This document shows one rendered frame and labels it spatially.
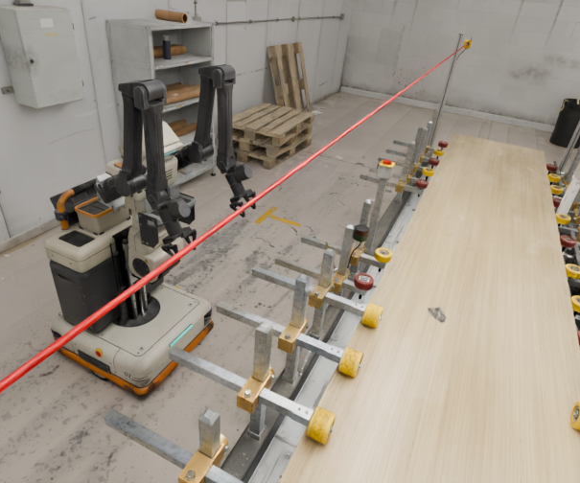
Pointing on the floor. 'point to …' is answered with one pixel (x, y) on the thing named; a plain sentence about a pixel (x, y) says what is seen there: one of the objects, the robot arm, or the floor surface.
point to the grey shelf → (163, 68)
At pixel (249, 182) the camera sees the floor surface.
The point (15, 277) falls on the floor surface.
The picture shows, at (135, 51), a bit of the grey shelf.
